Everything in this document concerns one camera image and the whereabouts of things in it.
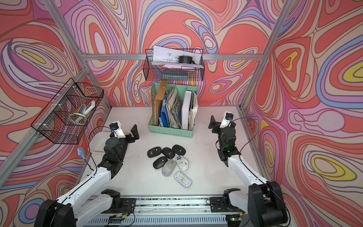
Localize black mouse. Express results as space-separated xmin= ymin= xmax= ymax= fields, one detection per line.
xmin=172 ymin=145 xmax=186 ymax=156
xmin=147 ymin=147 xmax=162 ymax=158
xmin=153 ymin=156 xmax=168 ymax=169
xmin=162 ymin=147 xmax=175 ymax=159

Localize black mouse front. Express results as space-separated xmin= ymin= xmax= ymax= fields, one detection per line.
xmin=153 ymin=156 xmax=168 ymax=169

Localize grey mouse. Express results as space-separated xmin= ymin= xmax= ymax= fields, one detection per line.
xmin=162 ymin=159 xmax=176 ymax=176

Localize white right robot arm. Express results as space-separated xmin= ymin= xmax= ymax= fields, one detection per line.
xmin=208 ymin=112 xmax=291 ymax=227

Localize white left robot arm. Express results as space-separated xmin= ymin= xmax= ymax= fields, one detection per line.
xmin=35 ymin=122 xmax=140 ymax=227

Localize white storage box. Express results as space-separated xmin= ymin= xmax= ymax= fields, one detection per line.
xmin=89 ymin=131 xmax=110 ymax=154

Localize white upside-down mouse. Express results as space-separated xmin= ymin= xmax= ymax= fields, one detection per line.
xmin=174 ymin=171 xmax=192 ymax=188

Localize green file organizer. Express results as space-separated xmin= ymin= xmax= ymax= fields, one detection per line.
xmin=148 ymin=84 xmax=198 ymax=138

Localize blue booklet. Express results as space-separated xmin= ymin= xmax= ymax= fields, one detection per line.
xmin=158 ymin=95 xmax=170 ymax=128

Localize white binder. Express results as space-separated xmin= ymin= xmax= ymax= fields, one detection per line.
xmin=181 ymin=91 xmax=192 ymax=130

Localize magazines stack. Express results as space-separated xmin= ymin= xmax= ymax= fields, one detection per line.
xmin=166 ymin=86 xmax=182 ymax=129

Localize brown folder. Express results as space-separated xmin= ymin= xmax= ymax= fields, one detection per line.
xmin=154 ymin=79 xmax=168 ymax=126

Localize white remote control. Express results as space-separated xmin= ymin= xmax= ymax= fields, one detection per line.
xmin=82 ymin=100 xmax=95 ymax=116

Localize black tape roll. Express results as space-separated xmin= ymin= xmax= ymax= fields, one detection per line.
xmin=178 ymin=55 xmax=195 ymax=64

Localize white paper sheets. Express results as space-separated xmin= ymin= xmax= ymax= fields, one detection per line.
xmin=153 ymin=45 xmax=202 ymax=64

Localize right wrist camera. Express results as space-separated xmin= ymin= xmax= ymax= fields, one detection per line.
xmin=220 ymin=112 xmax=233 ymax=129

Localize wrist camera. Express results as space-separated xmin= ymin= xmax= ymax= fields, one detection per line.
xmin=220 ymin=112 xmax=233 ymax=129
xmin=109 ymin=121 xmax=126 ymax=139

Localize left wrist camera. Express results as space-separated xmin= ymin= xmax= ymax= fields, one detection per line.
xmin=109 ymin=121 xmax=126 ymax=139

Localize black wire basket left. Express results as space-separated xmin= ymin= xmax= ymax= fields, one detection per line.
xmin=31 ymin=79 xmax=104 ymax=145

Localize black wire basket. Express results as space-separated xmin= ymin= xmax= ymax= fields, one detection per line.
xmin=143 ymin=48 xmax=205 ymax=82
xmin=31 ymin=79 xmax=104 ymax=145

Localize black wire basket back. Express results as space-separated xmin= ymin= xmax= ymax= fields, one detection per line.
xmin=143 ymin=48 xmax=205 ymax=82

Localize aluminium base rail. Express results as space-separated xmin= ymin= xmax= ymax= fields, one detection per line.
xmin=50 ymin=194 xmax=293 ymax=227

